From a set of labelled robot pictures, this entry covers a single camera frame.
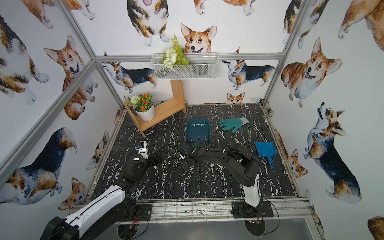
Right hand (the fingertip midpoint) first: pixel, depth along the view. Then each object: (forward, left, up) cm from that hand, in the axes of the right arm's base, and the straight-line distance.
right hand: (186, 157), depth 91 cm
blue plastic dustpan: (+8, -52, -5) cm, 53 cm away
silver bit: (+13, -2, -1) cm, 13 cm away
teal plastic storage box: (+22, -6, -5) cm, 23 cm away
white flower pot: (+23, +26, +12) cm, 37 cm away
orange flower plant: (+27, +27, +21) cm, 43 cm away
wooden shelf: (+34, +18, +6) cm, 39 cm away
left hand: (+2, +17, +10) cm, 20 cm away
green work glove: (+28, -35, -2) cm, 44 cm away
